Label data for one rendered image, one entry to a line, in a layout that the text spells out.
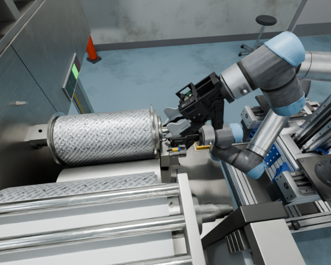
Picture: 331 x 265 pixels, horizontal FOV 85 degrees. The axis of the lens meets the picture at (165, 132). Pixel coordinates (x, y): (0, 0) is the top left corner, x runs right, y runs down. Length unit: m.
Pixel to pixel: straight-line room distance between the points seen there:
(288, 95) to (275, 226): 0.32
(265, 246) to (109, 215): 0.17
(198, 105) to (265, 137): 0.40
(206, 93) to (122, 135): 0.23
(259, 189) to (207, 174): 0.92
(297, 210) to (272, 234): 1.53
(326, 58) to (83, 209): 0.63
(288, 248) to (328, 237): 1.87
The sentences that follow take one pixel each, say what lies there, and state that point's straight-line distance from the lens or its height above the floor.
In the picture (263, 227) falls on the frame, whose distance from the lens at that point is 0.24.
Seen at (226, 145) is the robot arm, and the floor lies 1.09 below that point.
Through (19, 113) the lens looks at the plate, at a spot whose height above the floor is 1.33.
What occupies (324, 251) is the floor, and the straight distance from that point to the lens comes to 2.06.
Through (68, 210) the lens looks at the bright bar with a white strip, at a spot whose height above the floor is 1.44.
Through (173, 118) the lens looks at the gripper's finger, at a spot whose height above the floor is 1.26.
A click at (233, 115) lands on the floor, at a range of 2.40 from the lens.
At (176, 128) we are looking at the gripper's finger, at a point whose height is 1.28.
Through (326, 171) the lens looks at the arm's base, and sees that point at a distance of 1.15.
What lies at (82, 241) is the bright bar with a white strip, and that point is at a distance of 0.22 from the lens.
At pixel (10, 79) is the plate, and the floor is 1.39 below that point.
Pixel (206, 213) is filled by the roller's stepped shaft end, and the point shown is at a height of 1.35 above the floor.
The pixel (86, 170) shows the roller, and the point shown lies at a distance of 0.51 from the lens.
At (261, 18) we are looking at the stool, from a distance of 3.48.
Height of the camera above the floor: 1.66
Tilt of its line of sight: 53 degrees down
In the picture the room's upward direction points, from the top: straight up
